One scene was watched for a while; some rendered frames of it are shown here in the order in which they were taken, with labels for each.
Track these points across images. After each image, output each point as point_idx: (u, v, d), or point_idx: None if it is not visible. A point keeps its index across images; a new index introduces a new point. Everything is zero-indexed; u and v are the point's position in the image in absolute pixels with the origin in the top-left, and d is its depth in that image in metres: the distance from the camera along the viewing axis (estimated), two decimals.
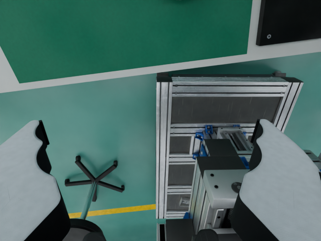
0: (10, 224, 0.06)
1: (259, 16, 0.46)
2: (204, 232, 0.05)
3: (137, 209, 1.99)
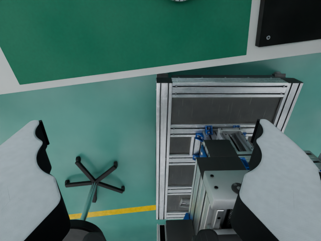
0: (10, 224, 0.06)
1: (258, 17, 0.46)
2: (204, 232, 0.05)
3: (137, 210, 1.99)
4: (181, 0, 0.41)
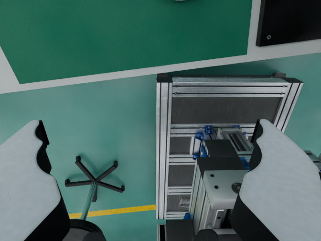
0: (10, 224, 0.06)
1: (259, 16, 0.46)
2: (204, 232, 0.05)
3: (137, 209, 1.99)
4: None
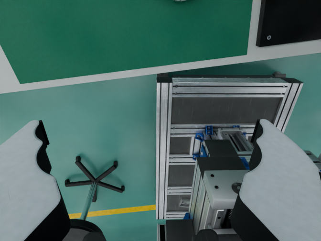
0: (10, 224, 0.06)
1: (259, 16, 0.46)
2: (204, 232, 0.05)
3: (137, 209, 1.99)
4: None
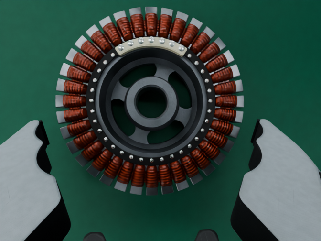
0: (10, 224, 0.06)
1: None
2: (204, 232, 0.05)
3: None
4: (134, 191, 0.11)
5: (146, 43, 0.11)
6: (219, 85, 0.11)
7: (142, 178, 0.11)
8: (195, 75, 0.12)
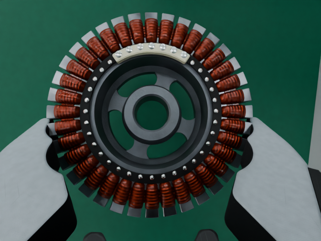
0: (18, 219, 0.06)
1: None
2: (204, 232, 0.05)
3: None
4: (132, 213, 0.10)
5: (146, 49, 0.10)
6: (225, 94, 0.10)
7: (141, 198, 0.10)
8: (199, 83, 0.11)
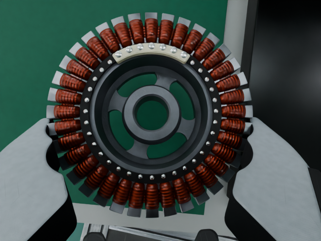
0: (18, 219, 0.06)
1: None
2: (204, 232, 0.05)
3: None
4: (132, 213, 0.10)
5: (146, 49, 0.10)
6: (225, 94, 0.10)
7: (141, 198, 0.10)
8: (199, 83, 0.11)
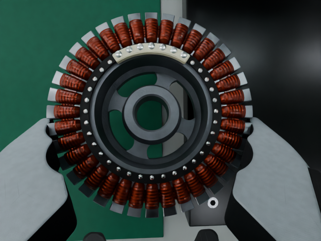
0: (18, 219, 0.06)
1: None
2: (204, 232, 0.05)
3: None
4: (132, 213, 0.10)
5: (146, 49, 0.10)
6: (225, 94, 0.10)
7: (141, 198, 0.10)
8: (199, 83, 0.11)
